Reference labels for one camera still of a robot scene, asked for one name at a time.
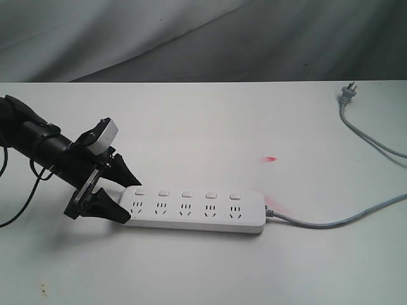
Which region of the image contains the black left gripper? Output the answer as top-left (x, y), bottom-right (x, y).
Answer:
top-left (49, 127), bottom-right (142, 224)

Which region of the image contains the white five-outlet power strip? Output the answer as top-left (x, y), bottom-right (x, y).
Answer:
top-left (120, 186), bottom-right (266, 234)

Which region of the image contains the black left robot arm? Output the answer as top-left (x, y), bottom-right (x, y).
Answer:
top-left (1, 95), bottom-right (140, 224)

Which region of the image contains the grey backdrop cloth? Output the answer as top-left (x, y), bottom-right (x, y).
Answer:
top-left (1, 1), bottom-right (406, 82)

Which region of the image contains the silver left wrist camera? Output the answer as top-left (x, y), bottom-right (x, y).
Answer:
top-left (85, 118), bottom-right (118, 156)

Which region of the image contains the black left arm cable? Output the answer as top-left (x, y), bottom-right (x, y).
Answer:
top-left (0, 144), bottom-right (55, 228)

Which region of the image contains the grey power cord with plug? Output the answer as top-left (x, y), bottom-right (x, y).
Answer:
top-left (263, 79), bottom-right (407, 229)

